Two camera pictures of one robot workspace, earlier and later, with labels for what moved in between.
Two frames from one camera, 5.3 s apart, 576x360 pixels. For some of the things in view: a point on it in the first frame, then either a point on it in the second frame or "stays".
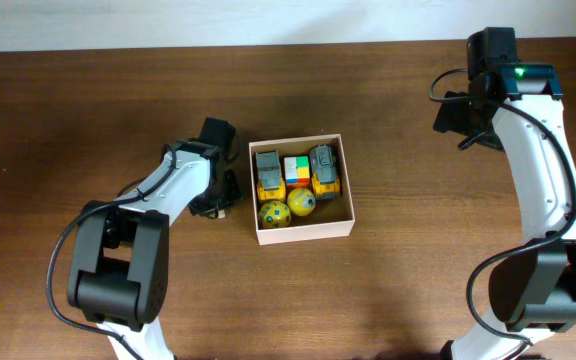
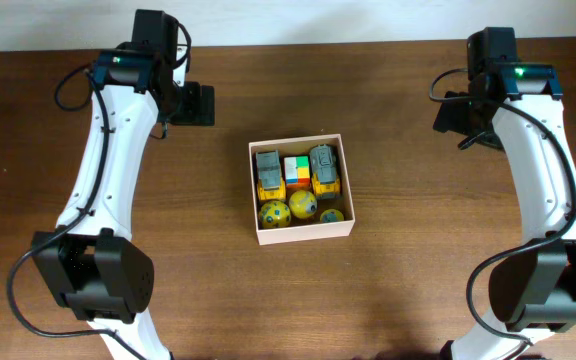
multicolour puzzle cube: (297, 172) stays
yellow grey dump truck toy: (271, 186) stays
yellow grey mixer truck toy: (324, 171) stays
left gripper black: (199, 210) to (200, 114)
